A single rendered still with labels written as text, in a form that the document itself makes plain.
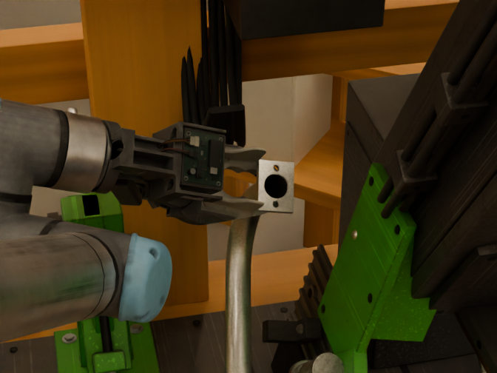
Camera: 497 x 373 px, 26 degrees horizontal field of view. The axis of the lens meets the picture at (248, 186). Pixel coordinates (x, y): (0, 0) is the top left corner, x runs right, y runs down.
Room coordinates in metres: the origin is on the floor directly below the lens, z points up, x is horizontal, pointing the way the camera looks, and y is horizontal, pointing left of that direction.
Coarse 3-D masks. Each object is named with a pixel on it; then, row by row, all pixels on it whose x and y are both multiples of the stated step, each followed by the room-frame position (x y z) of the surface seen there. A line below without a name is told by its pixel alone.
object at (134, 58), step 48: (96, 0) 1.16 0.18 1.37; (144, 0) 1.17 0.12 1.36; (192, 0) 1.18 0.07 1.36; (96, 48) 1.16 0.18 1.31; (144, 48) 1.17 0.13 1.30; (192, 48) 1.18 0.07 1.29; (96, 96) 1.16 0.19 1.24; (144, 96) 1.17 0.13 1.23; (192, 240) 1.18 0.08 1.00; (192, 288) 1.18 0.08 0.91
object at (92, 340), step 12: (84, 324) 0.99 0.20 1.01; (108, 324) 0.98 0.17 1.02; (120, 324) 1.00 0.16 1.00; (84, 336) 0.98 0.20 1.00; (96, 336) 0.98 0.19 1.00; (108, 336) 0.97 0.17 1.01; (120, 336) 0.99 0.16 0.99; (84, 348) 0.97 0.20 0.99; (96, 348) 0.97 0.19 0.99; (108, 348) 0.96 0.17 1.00; (120, 348) 0.98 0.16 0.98; (96, 360) 0.94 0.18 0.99; (108, 360) 0.95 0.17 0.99; (120, 360) 0.95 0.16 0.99; (96, 372) 0.94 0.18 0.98
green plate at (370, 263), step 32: (352, 224) 0.95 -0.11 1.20; (384, 224) 0.89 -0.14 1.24; (352, 256) 0.92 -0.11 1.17; (384, 256) 0.86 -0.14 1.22; (352, 288) 0.89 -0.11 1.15; (384, 288) 0.84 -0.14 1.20; (320, 320) 0.93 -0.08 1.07; (352, 320) 0.87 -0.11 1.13; (384, 320) 0.86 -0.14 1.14; (416, 320) 0.86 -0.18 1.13
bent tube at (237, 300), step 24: (264, 168) 0.95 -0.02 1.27; (288, 168) 0.95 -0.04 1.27; (264, 192) 0.93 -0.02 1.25; (288, 192) 0.93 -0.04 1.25; (240, 240) 0.99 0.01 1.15; (240, 264) 0.97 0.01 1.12; (240, 288) 0.95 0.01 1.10; (240, 312) 0.93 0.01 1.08; (240, 336) 0.91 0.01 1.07; (240, 360) 0.89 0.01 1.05
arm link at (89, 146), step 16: (64, 112) 0.87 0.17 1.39; (80, 128) 0.85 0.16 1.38; (96, 128) 0.86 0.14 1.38; (80, 144) 0.84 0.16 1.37; (96, 144) 0.85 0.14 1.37; (64, 160) 0.89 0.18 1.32; (80, 160) 0.83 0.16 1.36; (96, 160) 0.84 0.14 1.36; (64, 176) 0.83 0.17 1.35; (80, 176) 0.83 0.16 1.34; (96, 176) 0.84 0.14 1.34; (80, 192) 0.85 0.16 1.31
